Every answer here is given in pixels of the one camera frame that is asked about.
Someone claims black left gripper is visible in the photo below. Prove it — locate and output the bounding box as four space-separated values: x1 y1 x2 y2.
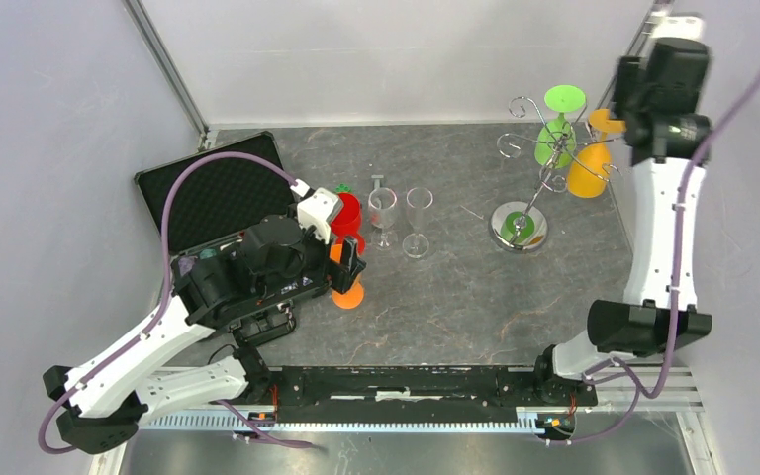
257 205 366 300

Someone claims red plastic wine glass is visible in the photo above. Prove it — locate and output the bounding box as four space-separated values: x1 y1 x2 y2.
331 192 365 255

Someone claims orange plastic wine glass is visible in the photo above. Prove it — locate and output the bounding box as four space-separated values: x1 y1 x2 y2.
329 242 366 311

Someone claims clear wine glass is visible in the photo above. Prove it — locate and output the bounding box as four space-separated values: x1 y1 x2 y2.
402 187 433 259
367 187 398 249

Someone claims yellow plastic wine glass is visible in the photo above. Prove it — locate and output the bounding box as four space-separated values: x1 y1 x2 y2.
566 108 625 199

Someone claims green plastic wine glass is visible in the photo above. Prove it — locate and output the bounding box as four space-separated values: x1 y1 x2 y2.
534 84 586 169

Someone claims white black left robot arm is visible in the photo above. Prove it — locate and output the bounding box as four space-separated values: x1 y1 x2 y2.
44 216 366 454

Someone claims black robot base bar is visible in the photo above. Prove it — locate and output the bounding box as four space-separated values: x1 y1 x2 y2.
245 365 598 425

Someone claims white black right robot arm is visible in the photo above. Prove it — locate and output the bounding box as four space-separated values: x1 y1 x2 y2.
531 38 713 404

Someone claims green toy brick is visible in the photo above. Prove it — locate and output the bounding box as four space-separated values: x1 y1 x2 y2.
335 183 352 194

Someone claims grey toy column piece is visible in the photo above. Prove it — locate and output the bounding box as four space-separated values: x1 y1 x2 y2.
371 174 384 190

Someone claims black poker chip case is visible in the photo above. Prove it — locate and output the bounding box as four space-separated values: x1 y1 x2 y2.
134 133 319 344

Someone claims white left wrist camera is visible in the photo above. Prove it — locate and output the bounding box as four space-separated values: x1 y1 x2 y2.
297 188 343 244

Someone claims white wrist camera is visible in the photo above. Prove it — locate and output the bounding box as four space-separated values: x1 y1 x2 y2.
297 188 343 244
649 15 706 42

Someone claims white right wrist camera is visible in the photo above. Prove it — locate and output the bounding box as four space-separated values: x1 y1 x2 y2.
649 15 706 42

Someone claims chrome wire glass rack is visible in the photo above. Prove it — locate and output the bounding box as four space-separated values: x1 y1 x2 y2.
488 96 618 253

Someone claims aluminium frame rail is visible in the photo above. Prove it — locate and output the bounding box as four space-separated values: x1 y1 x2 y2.
122 0 213 150

